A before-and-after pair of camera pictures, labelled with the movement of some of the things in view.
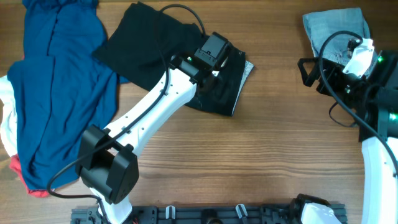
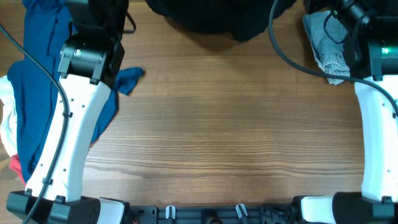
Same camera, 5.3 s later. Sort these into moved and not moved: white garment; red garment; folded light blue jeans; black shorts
Moved: black shorts
Not moved: white garment; folded light blue jeans; red garment
